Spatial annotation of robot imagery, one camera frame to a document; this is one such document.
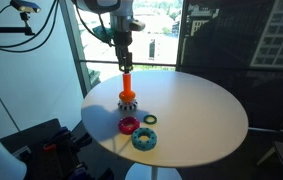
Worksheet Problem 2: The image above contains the red toy ring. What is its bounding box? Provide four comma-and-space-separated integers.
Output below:
117, 116, 141, 136

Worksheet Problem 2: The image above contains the blue clamp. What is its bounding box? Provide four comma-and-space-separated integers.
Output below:
67, 163, 91, 180
49, 125, 71, 143

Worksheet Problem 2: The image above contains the thin green toy ring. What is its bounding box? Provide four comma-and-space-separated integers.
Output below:
143, 114, 158, 126

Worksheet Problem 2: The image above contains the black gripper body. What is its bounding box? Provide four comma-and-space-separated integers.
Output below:
114, 29, 135, 56

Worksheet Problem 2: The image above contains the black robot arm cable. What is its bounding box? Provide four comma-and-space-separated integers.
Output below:
75, 2, 116, 47

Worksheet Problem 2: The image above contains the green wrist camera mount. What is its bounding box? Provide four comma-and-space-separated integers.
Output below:
92, 24, 117, 45

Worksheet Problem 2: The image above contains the black stereo camera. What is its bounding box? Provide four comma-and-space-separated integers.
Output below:
9, 0, 42, 14

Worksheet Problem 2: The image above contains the grey window frame post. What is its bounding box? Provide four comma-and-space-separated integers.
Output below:
59, 0, 93, 98

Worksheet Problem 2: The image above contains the black robot stand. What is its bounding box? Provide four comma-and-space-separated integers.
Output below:
0, 118, 115, 180

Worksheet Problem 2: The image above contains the orange bumpy toy ring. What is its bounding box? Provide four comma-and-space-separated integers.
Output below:
118, 89, 137, 103

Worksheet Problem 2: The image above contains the teal dotted toy ring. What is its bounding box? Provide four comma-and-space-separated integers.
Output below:
131, 127, 158, 152

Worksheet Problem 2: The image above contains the grey window handrail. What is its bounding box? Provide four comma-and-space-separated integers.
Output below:
80, 58, 179, 67

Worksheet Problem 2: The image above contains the orange black clamp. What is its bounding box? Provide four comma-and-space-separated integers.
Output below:
43, 141, 69, 153

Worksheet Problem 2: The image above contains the black white striped base ring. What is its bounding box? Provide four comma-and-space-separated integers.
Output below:
117, 99, 139, 112

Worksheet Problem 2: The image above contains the white table pedestal base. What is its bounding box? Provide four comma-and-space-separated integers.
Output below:
124, 162, 183, 180

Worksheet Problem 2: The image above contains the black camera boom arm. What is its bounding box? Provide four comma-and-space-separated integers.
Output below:
0, 11, 36, 37

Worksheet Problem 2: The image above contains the black camera cable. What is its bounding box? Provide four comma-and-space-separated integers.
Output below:
0, 0, 61, 54

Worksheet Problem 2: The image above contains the orange plastic stacking pole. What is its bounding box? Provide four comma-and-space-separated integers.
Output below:
122, 72, 133, 95

